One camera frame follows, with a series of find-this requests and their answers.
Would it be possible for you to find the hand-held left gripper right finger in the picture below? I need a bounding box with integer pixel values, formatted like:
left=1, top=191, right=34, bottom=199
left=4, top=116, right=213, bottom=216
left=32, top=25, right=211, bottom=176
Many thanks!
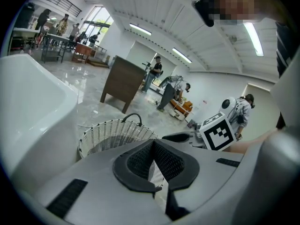
left=153, top=139, right=246, bottom=214

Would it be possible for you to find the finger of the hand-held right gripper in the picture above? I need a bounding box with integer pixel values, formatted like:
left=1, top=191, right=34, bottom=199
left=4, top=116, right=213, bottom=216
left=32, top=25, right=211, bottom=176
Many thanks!
left=162, top=132, right=196, bottom=141
left=162, top=137, right=200, bottom=148

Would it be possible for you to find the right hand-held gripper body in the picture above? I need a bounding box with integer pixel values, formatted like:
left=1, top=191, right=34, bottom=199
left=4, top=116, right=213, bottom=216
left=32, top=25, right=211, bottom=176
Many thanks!
left=190, top=111, right=237, bottom=151

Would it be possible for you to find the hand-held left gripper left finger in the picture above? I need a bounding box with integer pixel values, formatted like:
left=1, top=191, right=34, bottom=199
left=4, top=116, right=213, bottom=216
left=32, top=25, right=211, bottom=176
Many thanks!
left=35, top=138, right=173, bottom=225

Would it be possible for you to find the woven laundry basket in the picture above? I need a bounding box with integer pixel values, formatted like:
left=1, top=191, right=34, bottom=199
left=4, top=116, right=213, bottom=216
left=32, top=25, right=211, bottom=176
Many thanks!
left=78, top=113, right=170, bottom=192

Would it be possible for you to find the person's right forearm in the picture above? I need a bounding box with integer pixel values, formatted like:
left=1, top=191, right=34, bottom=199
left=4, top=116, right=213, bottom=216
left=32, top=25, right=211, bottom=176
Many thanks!
left=228, top=127, right=279, bottom=155

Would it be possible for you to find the orange box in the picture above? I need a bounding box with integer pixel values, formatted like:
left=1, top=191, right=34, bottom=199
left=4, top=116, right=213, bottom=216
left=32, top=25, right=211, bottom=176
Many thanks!
left=170, top=98, right=194, bottom=114

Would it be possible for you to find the dark wooden side table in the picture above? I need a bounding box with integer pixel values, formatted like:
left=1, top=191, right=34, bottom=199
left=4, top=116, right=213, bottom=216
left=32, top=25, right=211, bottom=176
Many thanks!
left=100, top=55, right=147, bottom=114

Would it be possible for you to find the ceiling tube light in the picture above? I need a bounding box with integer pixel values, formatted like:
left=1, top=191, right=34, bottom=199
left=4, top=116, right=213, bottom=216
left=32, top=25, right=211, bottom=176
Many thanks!
left=129, top=23, right=152, bottom=37
left=243, top=22, right=264, bottom=57
left=172, top=47, right=193, bottom=64

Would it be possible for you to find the white bathtub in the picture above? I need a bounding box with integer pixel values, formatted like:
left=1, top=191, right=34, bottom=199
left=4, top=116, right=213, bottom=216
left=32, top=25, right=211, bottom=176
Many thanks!
left=0, top=54, right=79, bottom=189

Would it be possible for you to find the glass entrance door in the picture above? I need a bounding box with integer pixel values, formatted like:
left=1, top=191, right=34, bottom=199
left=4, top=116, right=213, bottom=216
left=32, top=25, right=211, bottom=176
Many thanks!
left=81, top=6, right=114, bottom=43

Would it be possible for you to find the black balcony railing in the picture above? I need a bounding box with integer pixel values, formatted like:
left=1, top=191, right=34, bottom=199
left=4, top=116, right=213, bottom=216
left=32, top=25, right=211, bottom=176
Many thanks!
left=38, top=0, right=83, bottom=16

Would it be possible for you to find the black head-worn camera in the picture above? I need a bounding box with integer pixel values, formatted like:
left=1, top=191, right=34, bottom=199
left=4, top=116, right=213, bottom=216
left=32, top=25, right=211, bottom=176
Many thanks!
left=192, top=0, right=215, bottom=28

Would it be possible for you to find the black frame table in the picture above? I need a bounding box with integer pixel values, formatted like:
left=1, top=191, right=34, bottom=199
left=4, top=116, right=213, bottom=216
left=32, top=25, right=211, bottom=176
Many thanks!
left=41, top=33, right=71, bottom=64

